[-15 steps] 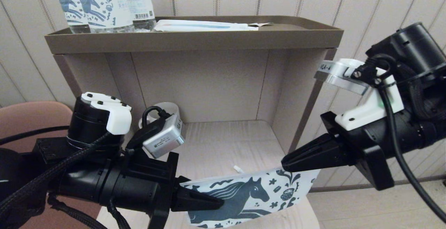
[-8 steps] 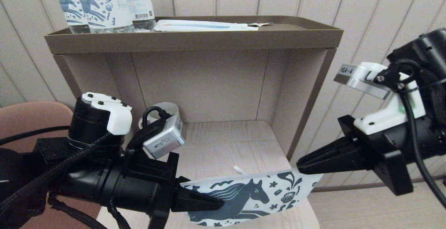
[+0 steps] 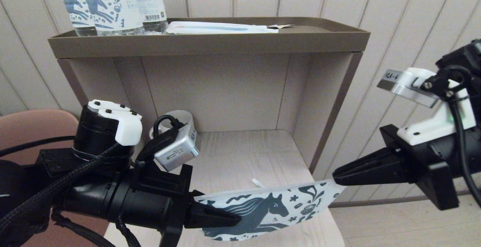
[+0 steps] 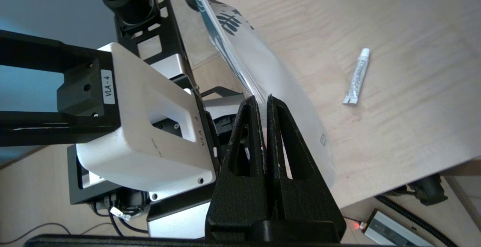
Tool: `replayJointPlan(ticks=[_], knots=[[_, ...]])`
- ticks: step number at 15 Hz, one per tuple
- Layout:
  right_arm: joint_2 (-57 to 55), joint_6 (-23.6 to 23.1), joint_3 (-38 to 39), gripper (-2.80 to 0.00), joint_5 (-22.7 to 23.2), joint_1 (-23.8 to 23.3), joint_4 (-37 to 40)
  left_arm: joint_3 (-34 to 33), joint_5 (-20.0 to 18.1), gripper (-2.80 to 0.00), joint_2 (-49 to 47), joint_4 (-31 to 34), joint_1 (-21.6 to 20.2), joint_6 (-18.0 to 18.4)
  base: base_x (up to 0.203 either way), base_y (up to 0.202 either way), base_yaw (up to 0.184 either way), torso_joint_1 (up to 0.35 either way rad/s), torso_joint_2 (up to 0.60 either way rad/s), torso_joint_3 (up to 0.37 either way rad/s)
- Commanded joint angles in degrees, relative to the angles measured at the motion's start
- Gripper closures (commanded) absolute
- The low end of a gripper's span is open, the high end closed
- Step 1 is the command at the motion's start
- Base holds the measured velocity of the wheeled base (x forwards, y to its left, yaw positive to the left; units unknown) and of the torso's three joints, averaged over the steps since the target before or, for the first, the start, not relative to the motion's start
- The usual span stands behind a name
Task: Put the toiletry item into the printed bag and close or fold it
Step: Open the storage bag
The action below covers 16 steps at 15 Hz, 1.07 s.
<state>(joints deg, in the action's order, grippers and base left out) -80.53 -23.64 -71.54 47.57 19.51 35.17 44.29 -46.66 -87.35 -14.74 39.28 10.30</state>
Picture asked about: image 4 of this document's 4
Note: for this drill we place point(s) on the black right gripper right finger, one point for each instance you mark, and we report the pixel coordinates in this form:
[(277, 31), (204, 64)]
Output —
[(300, 202)]

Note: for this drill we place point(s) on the silver power adapter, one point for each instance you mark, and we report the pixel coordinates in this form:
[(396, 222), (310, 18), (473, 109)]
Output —
[(394, 232)]

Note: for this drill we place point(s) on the blue bed cover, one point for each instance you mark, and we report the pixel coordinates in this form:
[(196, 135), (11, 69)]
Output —
[(37, 6)]

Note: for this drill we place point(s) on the white horse-print zipper pouch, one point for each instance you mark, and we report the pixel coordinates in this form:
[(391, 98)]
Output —
[(270, 70)]

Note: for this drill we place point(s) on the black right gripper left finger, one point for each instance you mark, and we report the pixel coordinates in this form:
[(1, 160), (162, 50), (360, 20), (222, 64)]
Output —
[(240, 202)]

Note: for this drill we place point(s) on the silver base housing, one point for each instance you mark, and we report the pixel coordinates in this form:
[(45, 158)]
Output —
[(176, 220)]

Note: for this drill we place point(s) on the silver robot base box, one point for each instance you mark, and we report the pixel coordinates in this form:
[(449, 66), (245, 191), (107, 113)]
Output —
[(167, 66)]

